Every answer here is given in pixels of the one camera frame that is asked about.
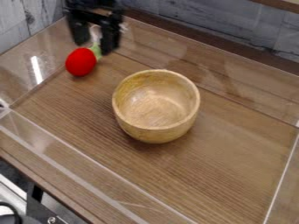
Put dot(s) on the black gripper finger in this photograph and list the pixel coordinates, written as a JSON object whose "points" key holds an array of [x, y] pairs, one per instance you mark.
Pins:
{"points": [[79, 29], [111, 35]]}

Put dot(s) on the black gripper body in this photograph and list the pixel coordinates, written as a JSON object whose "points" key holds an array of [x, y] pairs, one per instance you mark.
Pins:
{"points": [[95, 11]]}

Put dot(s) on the red plush fruit green leaf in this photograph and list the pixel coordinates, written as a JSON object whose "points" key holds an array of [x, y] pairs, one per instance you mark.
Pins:
{"points": [[83, 59]]}

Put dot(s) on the light wooden bowl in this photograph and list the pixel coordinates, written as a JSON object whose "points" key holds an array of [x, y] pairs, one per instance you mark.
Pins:
{"points": [[156, 104]]}

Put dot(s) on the clear acrylic tray wall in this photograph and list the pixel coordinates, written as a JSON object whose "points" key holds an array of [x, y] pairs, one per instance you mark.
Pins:
{"points": [[230, 172]]}

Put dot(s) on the black metal table frame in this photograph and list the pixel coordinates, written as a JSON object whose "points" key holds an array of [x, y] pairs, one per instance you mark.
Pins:
{"points": [[36, 209]]}

